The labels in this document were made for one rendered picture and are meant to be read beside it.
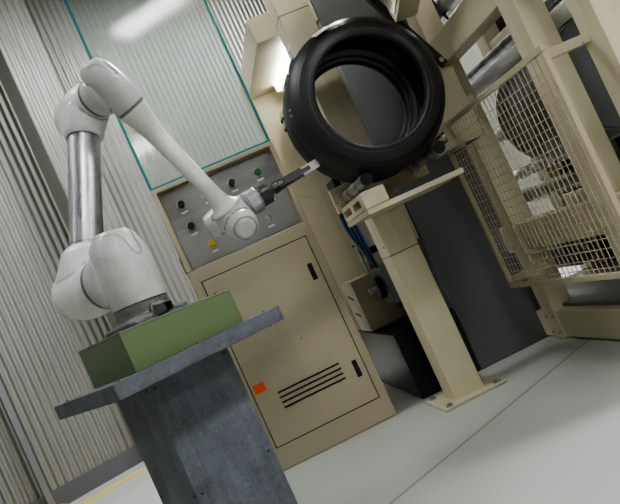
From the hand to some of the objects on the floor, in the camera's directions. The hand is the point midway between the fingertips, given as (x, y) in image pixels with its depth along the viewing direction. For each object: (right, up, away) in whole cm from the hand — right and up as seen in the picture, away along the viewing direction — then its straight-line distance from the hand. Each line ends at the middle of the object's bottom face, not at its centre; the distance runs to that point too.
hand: (309, 167), depth 240 cm
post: (+62, -86, +35) cm, 111 cm away
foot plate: (+62, -85, +35) cm, 111 cm away
